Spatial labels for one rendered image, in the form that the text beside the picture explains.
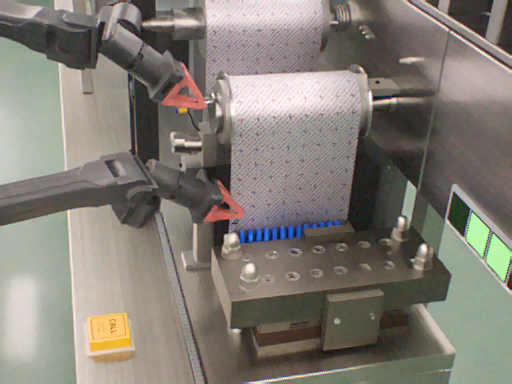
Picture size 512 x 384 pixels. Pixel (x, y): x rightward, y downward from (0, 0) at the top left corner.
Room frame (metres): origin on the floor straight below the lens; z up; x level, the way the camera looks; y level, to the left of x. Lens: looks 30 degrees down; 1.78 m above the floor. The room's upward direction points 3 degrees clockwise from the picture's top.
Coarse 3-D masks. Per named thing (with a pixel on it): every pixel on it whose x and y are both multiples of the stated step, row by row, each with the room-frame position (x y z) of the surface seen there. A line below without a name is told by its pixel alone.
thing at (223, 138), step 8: (360, 80) 1.23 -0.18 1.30; (216, 88) 1.21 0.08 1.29; (224, 88) 1.16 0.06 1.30; (360, 88) 1.22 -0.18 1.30; (224, 96) 1.15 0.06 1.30; (360, 96) 1.20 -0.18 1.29; (224, 104) 1.14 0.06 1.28; (224, 112) 1.14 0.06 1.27; (224, 120) 1.14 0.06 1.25; (360, 120) 1.19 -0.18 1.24; (224, 128) 1.14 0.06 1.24; (360, 128) 1.20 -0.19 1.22; (224, 136) 1.13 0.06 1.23
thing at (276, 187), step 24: (336, 144) 1.18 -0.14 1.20; (240, 168) 1.13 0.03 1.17; (264, 168) 1.14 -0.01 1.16; (288, 168) 1.15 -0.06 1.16; (312, 168) 1.16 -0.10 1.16; (336, 168) 1.18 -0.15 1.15; (240, 192) 1.13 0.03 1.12; (264, 192) 1.14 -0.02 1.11; (288, 192) 1.15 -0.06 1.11; (312, 192) 1.17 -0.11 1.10; (336, 192) 1.18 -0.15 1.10; (264, 216) 1.14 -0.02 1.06; (288, 216) 1.15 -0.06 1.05; (312, 216) 1.17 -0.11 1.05; (336, 216) 1.18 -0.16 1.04
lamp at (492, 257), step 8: (496, 240) 0.88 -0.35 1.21; (496, 248) 0.87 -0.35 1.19; (504, 248) 0.86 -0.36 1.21; (488, 256) 0.89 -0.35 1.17; (496, 256) 0.87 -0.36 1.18; (504, 256) 0.85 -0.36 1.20; (488, 264) 0.88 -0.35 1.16; (496, 264) 0.87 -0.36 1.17; (504, 264) 0.85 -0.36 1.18; (496, 272) 0.86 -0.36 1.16; (504, 272) 0.85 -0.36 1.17; (504, 280) 0.84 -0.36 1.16
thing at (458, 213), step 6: (456, 198) 0.99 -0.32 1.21; (456, 204) 0.99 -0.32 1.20; (462, 204) 0.98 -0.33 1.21; (450, 210) 1.00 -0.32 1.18; (456, 210) 0.99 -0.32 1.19; (462, 210) 0.97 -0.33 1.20; (468, 210) 0.96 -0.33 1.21; (450, 216) 1.00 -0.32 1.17; (456, 216) 0.98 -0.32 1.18; (462, 216) 0.97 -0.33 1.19; (456, 222) 0.98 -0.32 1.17; (462, 222) 0.97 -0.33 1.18; (456, 228) 0.98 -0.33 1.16; (462, 228) 0.96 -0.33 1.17; (462, 234) 0.96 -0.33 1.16
